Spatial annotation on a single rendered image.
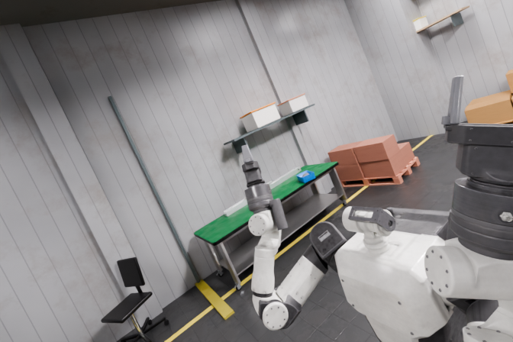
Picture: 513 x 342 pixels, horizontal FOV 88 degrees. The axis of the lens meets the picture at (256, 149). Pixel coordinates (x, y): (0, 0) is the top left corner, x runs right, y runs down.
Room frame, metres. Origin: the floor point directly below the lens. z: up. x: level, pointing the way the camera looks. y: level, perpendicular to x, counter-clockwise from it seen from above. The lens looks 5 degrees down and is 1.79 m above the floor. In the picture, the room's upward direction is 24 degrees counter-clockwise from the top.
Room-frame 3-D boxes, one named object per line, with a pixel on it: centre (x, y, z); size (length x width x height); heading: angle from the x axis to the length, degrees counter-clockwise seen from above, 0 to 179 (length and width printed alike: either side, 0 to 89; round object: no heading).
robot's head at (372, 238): (0.66, -0.19, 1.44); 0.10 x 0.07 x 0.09; 29
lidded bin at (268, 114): (4.44, -0.27, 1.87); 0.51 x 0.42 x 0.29; 119
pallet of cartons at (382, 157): (4.83, -1.88, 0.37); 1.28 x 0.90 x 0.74; 29
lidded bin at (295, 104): (4.81, -0.93, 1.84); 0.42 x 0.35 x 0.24; 119
